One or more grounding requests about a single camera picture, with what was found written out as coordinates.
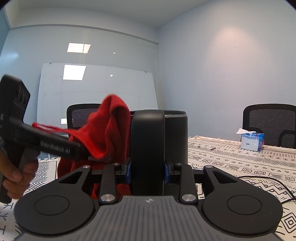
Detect black electric kettle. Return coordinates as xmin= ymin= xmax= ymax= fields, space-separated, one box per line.
xmin=129 ymin=109 xmax=188 ymax=197

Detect red microfiber cloth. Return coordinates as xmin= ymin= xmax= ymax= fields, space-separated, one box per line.
xmin=31 ymin=94 xmax=132 ymax=200

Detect person left hand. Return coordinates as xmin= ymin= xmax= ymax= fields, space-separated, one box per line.
xmin=1 ymin=151 xmax=39 ymax=199

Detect black mesh chair by whiteboard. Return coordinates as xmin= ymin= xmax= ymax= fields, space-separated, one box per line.
xmin=66 ymin=103 xmax=100 ymax=130

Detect white whiteboard on stand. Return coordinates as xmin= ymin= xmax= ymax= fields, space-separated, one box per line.
xmin=37 ymin=63 xmax=158 ymax=128

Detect blue tissue box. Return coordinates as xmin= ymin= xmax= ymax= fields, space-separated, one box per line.
xmin=237 ymin=128 xmax=264 ymax=152

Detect patterned white tablecloth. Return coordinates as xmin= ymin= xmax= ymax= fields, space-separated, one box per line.
xmin=1 ymin=136 xmax=295 ymax=240

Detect black mesh chair middle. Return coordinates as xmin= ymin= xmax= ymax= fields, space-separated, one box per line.
xmin=242 ymin=103 xmax=295 ymax=149

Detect black power cable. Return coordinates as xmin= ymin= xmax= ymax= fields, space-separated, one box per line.
xmin=238 ymin=175 xmax=296 ymax=204

